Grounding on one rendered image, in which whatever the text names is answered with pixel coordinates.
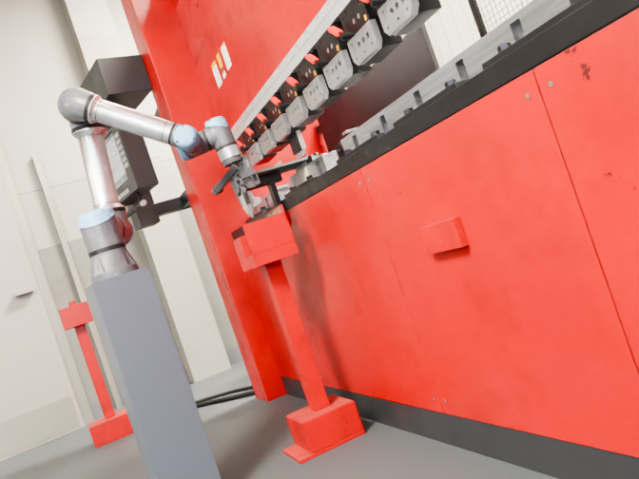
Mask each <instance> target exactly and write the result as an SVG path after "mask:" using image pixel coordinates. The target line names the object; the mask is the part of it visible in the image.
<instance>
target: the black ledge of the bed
mask: <svg viewBox="0 0 639 479"><path fill-rule="evenodd" d="M638 7H639V0H591V1H590V2H589V3H588V4H586V5H584V6H583V7H581V8H580V9H578V10H576V11H575V12H573V13H572V14H570V15H568V16H567V17H565V18H564V19H562V20H561V21H559V22H558V23H556V24H554V25H553V26H551V27H550V28H548V29H546V30H545V31H543V32H542V33H540V34H538V35H537V36H535V37H534V38H532V40H530V41H529V42H527V43H525V44H524V45H522V46H521V47H519V48H517V49H516V50H514V51H513V52H511V53H509V54H508V55H506V56H505V57H503V58H502V59H500V60H499V61H497V62H495V63H494V64H492V65H491V66H489V67H487V68H486V69H484V70H483V71H481V72H479V73H478V74H476V75H475V76H474V77H473V78H471V79H470V80H468V81H466V82H465V83H463V84H462V85H460V86H458V87H457V88H455V89H454V90H452V91H450V92H449V93H447V94H446V95H444V96H443V97H441V98H440V99H438V100H436V101H435V102H433V103H432V104H430V105H428V106H427V107H425V108H424V109H422V110H420V111H419V112H418V113H417V114H415V115H414V116H412V117H411V118H409V119H407V120H406V121H404V122H403V123H401V124H400V125H398V126H396V127H395V128H393V129H391V130H390V131H388V132H387V133H385V134H384V135H382V136H381V137H379V138H377V139H376V140H374V141H373V142H371V143H370V144H368V145H366V146H365V147H363V148H362V149H361V150H359V151H358V152H356V153H355V154H353V155H352V156H350V157H348V158H347V159H345V160H344V161H342V162H341V163H339V164H337V165H336V166H334V167H332V168H331V169H329V170H328V171H326V172H325V173H323V174H322V175H320V176H318V177H317V178H315V179H314V180H312V181H311V182H309V183H308V184H306V185H305V186H303V187H302V188H300V189H299V190H297V191H296V192H294V193H293V194H291V195H289V196H288V197H286V198H285V199H283V200H282V201H281V203H282V205H283V208H284V211H287V210H288V209H290V208H292V207H294V206H295V205H297V204H299V203H301V202H302V201H305V200H306V199H308V198H310V197H312V196H313V195H315V194H317V193H319V192H320V191H321V190H323V189H324V188H326V187H328V186H330V185H331V184H333V183H335V182H337V181H339V180H341V179H342V178H344V177H346V176H348V175H349V174H351V173H353V172H355V171H356V170H358V169H360V168H361V167H363V166H364V165H366V164H367V163H370V162H372V161H373V160H375V159H377V158H378V157H380V156H382V155H384V154H385V153H387V152H389V151H390V150H392V149H394V148H396V147H397V146H399V145H401V144H403V143H405V142H407V141H408V140H410V139H412V138H414V137H415V136H416V135H418V134H420V133H421V132H423V131H425V130H426V129H428V128H430V127H432V126H433V125H436V124H438V123H439V122H441V121H443V120H444V119H446V118H448V117H450V116H451V115H453V114H455V113H457V112H458V111H459V110H461V109H462V108H464V107H466V106H468V105H470V104H472V103H474V102H475V101H477V100H479V99H480V98H482V97H484V96H486V95H487V94H489V93H491V92H492V91H494V90H496V89H498V88H499V87H501V86H504V85H505V84H507V83H508V82H509V81H511V80H513V79H515V78H516V77H518V76H520V75H522V74H523V73H525V72H527V71H528V70H530V69H532V68H534V67H536V66H538V65H540V64H541V63H543V62H545V61H546V60H548V59H550V58H552V57H553V56H554V55H556V54H558V53H559V52H561V51H563V50H564V49H566V48H569V47H570V46H572V45H574V44H576V43H577V42H579V41H581V40H582V39H584V38H586V37H588V36H589V35H591V34H593V33H595V32H596V31H598V30H599V29H601V28H603V27H605V26H606V25H608V24H610V23H611V22H613V21H615V20H617V19H618V18H620V17H622V16H624V15H625V14H627V13H629V12H630V11H632V10H635V9H636V8H638ZM274 208H275V206H274V205H273V206H272V207H270V208H269V209H267V210H266V211H264V212H263V213H261V214H259V215H258V216H257V217H256V218H254V219H253V220H251V221H249V222H248V223H250V222H253V221H256V220H262V219H265V218H267V216H266V213H268V212H269V211H271V210H273V209H274ZM246 224H247V223H246ZM231 234H232V237H233V240H236V239H237V238H239V237H242V236H244V235H245V233H244V231H243V228H242V226H241V227H240V228H238V229H237V230H235V231H234V232H232V233H231Z"/></svg>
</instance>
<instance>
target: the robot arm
mask: <svg viewBox="0 0 639 479"><path fill-rule="evenodd" d="M57 107H58V110H59V112H60V114H61V115H62V116H63V117H64V118H65V119H66V120H67V121H69V125H70V129H71V134H72V136H73V137H74V138H76V139H77V140H78V142H79V145H80V150H81V154H82V158H83V163H84V167H85V171H86V175H87V183H88V187H89V191H90V196H91V199H92V203H93V209H92V211H90V212H87V213H85V214H82V215H80V216H78V218H77V221H78V227H79V228H80V231H81V234H82V237H83V240H84V243H85V246H86V248H87V253H88V255H89V258H90V280H91V283H95V282H98V281H102V280H105V279H108V278H113V277H117V276H119V275H122V274H125V273H128V272H132V271H135V270H138V269H139V266H138V263H137V262H136V261H135V259H134V258H133V257H132V256H131V255H130V254H129V252H128V251H127V250H126V245H127V244H128V243H129V242H130V241H131V239H132V236H133V226H132V224H131V222H130V220H129V219H128V218H127V214H126V208H125V207H124V206H123V205H122V204H120V203H119V199H118V195H117V190H116V186H115V182H114V178H113V174H112V170H111V165H110V161H109V157H108V153H107V146H106V141H105V137H104V136H105V134H106V133H107V125H108V126H111V127H115V128H118V129H121V130H123V131H126V132H130V133H133V134H136V135H139V136H142V137H145V138H148V139H151V140H154V141H157V142H160V143H164V144H169V145H172V146H175V147H176V148H177V150H178V152H179V155H180V156H181V158H182V160H183V161H188V160H191V159H194V158H195V157H198V156H200V155H202V154H204V153H206V152H208V151H211V150H213V149H216V151H217V153H218V155H219V158H220V160H221V162H222V163H223V166H224V167H229V166H230V168H229V169H228V171H227V172H226V173H225V174H224V175H223V177H222V178H221V179H220V180H219V182H218V183H215V184H214V185H213V188H212V191H211V193H212V194H214V195H215V196H218V194H221V193H222V192H223V188H224V187H225V186H226V185H227V183H228V182H229V181H231V185H232V188H233V190H234V192H235V194H236V196H237V198H238V200H239V202H240V204H241V206H242V207H243V209H244V211H245V212H246V213H247V215H249V216H250V217H251V218H252V219H253V218H255V216H254V211H253V209H254V208H255V207H256V206H257V205H259V204H260V203H261V198H260V197H254V196H253V194H252V192H251V191H250V190H252V189H253V188H256V187H257V186H258V185H259V184H260V183H261V181H260V179H259V177H258V174H257V172H256V170H255V169H253V167H252V165H251V163H250V161H249V159H248V157H247V155H245V156H241V154H242V153H241V151H240V150H239V147H238V145H237V143H236V141H235V138H234V136H233V134H232V132H231V129H230V126H229V125H228V123H227V121H226V119H225V118H224V117H223V116H218V117H214V118H212V119H210V120H208V121H207V122H205V124H204V125H205V129H204V130H201V131H199V132H198V131H197V130H196V129H195V128H194V127H193V126H191V125H180V124H176V123H174V122H171V121H168V120H165V119H162V118H159V117H156V116H153V115H150V114H146V113H143V112H141V111H138V110H135V109H132V108H129V107H125V106H122V105H117V104H114V103H112V102H109V101H105V100H102V98H101V96H100V95H98V94H95V93H92V92H89V91H87V90H84V89H82V88H80V87H70V88H67V89H65V90H64V91H63V92H62V93H61V94H60V95H59V97H58V101H57ZM256 175H257V176H256Z"/></svg>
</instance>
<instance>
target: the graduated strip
mask: <svg viewBox="0 0 639 479"><path fill-rule="evenodd" d="M338 1H339V0H327V2H326V3H325V4H324V6H323V7H322V8H321V10H320V11H319V13H318V14H317V15H316V17H315V18H314V19H313V21H312V22H311V23H310V25H309V26H308V27H307V29H306V30H305V32H304V33H303V34H302V36H301V37H300V39H299V40H298V41H297V43H296V44H295V45H294V46H293V47H292V48H291V50H290V51H289V52H288V54H287V55H286V56H285V58H284V59H283V60H282V62H281V63H280V65H279V66H278V67H277V69H276V70H275V71H274V73H273V74H272V75H271V77H270V78H269V79H268V81H267V82H266V83H265V85H264V86H263V87H262V89H261V90H260V92H259V93H258V94H257V96H256V97H255V98H254V100H253V101H252V102H251V104H250V105H249V106H248V108H247V109H246V110H245V112H244V113H243V114H242V115H241V117H240V118H239V120H238V121H237V122H236V123H235V124H234V126H233V127H232V128H231V132H232V134H233V135H234V134H235V133H236V131H237V130H238V129H239V127H240V126H241V125H242V123H243V122H244V121H245V120H246V118H247V117H248V116H249V114H250V113H251V112H252V111H253V109H254V108H255V107H256V106H257V104H258V103H259V102H260V100H261V99H262V98H263V96H264V95H265V94H266V92H267V91H268V90H269V89H270V87H271V86H272V85H274V83H275V82H276V81H277V79H278V78H279V77H280V76H281V74H282V73H283V72H284V70H285V69H286V68H287V66H288V65H289V64H290V63H291V61H292V60H293V59H294V57H295V56H296V55H297V54H298V52H299V51H300V50H301V48H302V47H303V46H304V44H305V43H306V42H307V41H308V39H309V38H310V37H311V35H312V34H313V33H314V32H315V30H316V29H317V28H318V27H319V25H320V24H321V22H322V21H323V20H324V19H325V17H326V16H327V15H328V14H329V12H330V11H331V10H332V8H333V7H334V6H335V5H336V3H337V2H338Z"/></svg>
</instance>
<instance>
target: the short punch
mask: <svg viewBox="0 0 639 479"><path fill-rule="evenodd" d="M288 141H289V143H290V146H291V148H292V151H293V154H294V155H296V156H297V159H299V158H300V157H302V156H303V155H304V154H305V153H306V152H305V148H306V145H305V142H304V139H303V137H302V135H301V132H300V130H297V131H295V132H294V133H293V134H292V135H291V136H290V137H289V138H288Z"/></svg>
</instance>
